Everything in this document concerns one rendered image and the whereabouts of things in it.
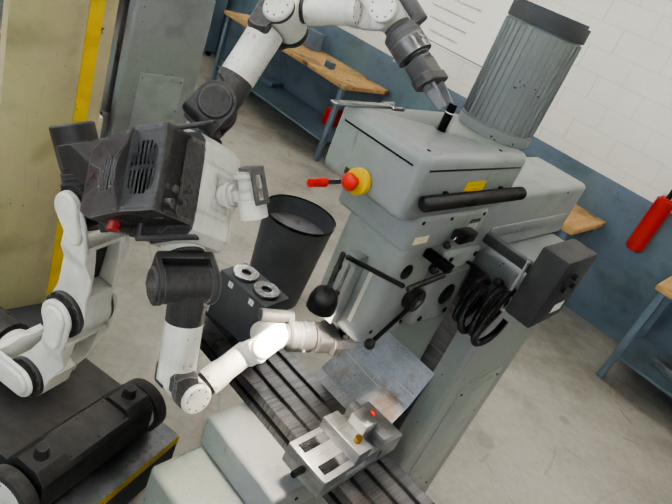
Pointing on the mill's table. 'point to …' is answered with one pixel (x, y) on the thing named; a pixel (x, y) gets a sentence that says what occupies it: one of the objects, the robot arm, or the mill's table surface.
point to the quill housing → (391, 298)
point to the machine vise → (342, 466)
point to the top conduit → (470, 198)
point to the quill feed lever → (400, 313)
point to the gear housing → (405, 240)
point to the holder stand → (244, 299)
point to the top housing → (419, 158)
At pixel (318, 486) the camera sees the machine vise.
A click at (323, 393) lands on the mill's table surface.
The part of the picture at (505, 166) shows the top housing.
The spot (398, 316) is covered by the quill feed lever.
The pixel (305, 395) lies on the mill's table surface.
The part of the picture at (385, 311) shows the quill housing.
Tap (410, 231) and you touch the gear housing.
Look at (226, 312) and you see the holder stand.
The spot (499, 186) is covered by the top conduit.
